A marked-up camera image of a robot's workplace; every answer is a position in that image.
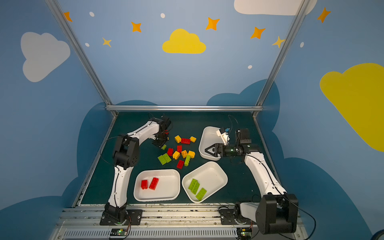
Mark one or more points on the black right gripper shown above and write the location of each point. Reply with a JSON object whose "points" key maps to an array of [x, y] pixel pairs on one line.
{"points": [[218, 150]]}

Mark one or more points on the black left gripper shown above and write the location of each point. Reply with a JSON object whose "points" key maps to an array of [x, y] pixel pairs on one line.
{"points": [[160, 139]]}

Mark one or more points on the green lego large brick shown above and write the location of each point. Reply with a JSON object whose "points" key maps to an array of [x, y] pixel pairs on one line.
{"points": [[164, 159]]}

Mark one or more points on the green lego brick long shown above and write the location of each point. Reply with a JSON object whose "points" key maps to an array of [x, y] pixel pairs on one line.
{"points": [[192, 184]]}

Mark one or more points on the red lego brick long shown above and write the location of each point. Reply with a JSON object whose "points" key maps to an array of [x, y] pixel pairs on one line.
{"points": [[154, 183]]}

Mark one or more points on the red lego brick small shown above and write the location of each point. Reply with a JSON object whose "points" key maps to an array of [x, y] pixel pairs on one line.
{"points": [[144, 184]]}

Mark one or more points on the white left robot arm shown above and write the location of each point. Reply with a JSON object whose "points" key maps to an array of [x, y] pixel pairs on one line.
{"points": [[126, 155]]}

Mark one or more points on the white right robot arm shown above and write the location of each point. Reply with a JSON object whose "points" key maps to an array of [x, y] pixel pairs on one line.
{"points": [[277, 212]]}

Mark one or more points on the white tray far right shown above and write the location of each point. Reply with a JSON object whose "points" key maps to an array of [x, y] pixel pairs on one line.
{"points": [[209, 137]]}

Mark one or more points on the white tray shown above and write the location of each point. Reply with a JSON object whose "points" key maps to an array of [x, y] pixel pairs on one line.
{"points": [[209, 137], [167, 189], [210, 176]]}

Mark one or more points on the yellow lego brick upper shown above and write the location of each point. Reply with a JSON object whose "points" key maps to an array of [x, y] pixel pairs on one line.
{"points": [[178, 139]]}

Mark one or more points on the red lego brick centre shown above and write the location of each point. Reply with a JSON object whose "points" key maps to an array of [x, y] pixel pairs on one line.
{"points": [[170, 152]]}

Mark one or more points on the red lego small centre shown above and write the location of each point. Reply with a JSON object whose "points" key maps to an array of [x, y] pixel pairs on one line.
{"points": [[179, 148]]}

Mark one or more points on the yellow lego brick centre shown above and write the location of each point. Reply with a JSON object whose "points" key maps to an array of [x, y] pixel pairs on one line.
{"points": [[176, 155]]}

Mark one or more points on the yellow lego brick right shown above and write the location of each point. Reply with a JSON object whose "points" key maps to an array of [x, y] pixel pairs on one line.
{"points": [[191, 154]]}

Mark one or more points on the red lego brick upper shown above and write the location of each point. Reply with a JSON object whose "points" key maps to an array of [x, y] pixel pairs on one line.
{"points": [[185, 141]]}

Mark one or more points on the yellow lego small right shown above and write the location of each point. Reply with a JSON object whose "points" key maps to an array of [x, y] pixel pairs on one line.
{"points": [[193, 139]]}

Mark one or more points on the yellow lego hollow brick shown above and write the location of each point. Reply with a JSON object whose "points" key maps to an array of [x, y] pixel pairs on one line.
{"points": [[184, 154]]}

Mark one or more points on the red lego brick lower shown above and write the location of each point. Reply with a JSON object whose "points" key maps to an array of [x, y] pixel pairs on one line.
{"points": [[180, 164]]}

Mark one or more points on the white tray middle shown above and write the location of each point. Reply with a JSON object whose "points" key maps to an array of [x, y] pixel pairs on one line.
{"points": [[210, 176]]}

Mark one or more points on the white tray left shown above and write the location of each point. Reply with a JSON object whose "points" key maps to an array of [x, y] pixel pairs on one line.
{"points": [[167, 189]]}

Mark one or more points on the right controller board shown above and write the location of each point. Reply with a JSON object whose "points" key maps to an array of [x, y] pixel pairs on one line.
{"points": [[244, 234]]}

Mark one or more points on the controller board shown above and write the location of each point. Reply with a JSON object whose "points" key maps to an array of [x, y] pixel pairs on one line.
{"points": [[118, 233], [244, 234]]}

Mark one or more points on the left controller board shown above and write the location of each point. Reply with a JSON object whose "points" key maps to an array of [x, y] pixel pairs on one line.
{"points": [[118, 233]]}

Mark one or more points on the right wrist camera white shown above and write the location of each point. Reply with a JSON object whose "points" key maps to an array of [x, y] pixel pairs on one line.
{"points": [[224, 135]]}

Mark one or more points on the aluminium frame back crossbar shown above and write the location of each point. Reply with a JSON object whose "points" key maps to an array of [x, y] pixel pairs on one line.
{"points": [[142, 108]]}

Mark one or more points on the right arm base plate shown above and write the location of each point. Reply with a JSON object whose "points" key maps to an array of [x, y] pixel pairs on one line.
{"points": [[232, 217]]}

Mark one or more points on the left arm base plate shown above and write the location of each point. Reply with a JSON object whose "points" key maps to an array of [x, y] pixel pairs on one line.
{"points": [[133, 216]]}

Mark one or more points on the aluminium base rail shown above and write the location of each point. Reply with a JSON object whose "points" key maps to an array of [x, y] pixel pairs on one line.
{"points": [[161, 222]]}

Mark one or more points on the aluminium frame post right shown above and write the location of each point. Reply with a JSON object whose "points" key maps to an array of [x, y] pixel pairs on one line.
{"points": [[292, 32]]}

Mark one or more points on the aluminium frame post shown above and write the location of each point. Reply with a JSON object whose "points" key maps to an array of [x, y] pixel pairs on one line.
{"points": [[64, 24], [292, 32]]}

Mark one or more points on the aluminium frame post left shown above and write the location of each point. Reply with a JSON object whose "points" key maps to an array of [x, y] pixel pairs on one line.
{"points": [[64, 24]]}

